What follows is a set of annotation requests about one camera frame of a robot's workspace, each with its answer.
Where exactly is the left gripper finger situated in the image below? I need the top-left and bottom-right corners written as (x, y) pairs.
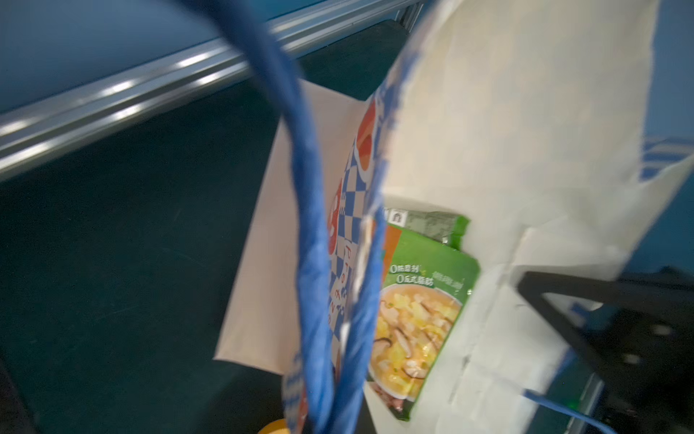
top-left (518, 267), bottom-right (693, 433)

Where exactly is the green soup condiment packet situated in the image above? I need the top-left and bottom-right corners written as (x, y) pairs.
top-left (367, 225), bottom-right (481, 421)

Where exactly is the yellow plastic tray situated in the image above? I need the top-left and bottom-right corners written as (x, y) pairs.
top-left (258, 419), bottom-right (291, 434)

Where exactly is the back horizontal aluminium bar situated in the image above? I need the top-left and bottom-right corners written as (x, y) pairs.
top-left (1, 1), bottom-right (423, 180)

